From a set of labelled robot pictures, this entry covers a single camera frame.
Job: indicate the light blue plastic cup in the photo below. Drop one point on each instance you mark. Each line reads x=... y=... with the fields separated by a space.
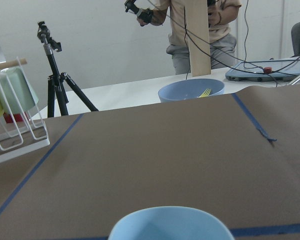
x=170 y=223

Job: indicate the blue bowl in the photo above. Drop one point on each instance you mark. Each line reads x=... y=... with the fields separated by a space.
x=190 y=89

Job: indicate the yellow plastic fork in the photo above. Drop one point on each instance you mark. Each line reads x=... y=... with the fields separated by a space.
x=206 y=93

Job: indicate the wooden teleoperation board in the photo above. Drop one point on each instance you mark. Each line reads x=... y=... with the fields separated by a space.
x=197 y=37

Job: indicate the standing operator beige shirt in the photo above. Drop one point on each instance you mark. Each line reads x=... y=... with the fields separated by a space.
x=220 y=14

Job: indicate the pale green cup in rack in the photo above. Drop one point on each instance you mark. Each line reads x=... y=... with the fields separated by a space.
x=16 y=94

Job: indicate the blue teach pendant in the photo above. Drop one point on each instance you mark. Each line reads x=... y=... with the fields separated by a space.
x=265 y=71

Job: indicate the black camera tripod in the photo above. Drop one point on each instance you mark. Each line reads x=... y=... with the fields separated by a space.
x=55 y=82

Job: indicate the white wire dish rack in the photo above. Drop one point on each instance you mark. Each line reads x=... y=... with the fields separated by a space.
x=24 y=132

